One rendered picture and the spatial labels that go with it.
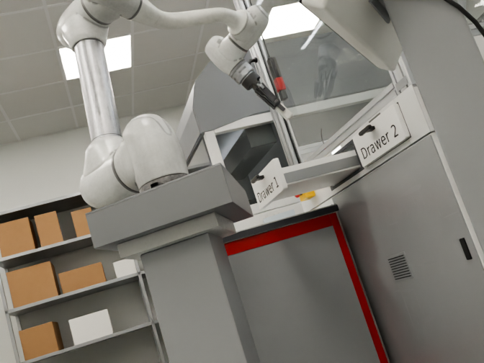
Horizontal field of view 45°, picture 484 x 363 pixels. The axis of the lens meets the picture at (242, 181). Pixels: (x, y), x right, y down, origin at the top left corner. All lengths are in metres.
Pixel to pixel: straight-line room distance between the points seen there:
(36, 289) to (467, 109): 5.02
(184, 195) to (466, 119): 0.73
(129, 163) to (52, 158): 4.75
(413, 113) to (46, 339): 4.55
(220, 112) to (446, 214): 1.55
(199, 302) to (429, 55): 0.86
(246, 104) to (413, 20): 1.95
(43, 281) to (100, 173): 3.99
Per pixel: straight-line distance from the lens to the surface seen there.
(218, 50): 2.38
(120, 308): 6.14
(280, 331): 2.11
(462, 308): 1.82
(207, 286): 1.58
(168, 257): 1.61
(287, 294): 2.12
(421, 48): 1.16
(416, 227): 1.87
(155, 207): 1.54
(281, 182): 1.92
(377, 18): 1.29
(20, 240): 5.85
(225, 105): 3.01
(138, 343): 6.13
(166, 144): 1.70
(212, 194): 1.50
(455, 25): 1.16
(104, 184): 1.83
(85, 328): 5.68
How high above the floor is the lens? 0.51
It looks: 11 degrees up
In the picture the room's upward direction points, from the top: 18 degrees counter-clockwise
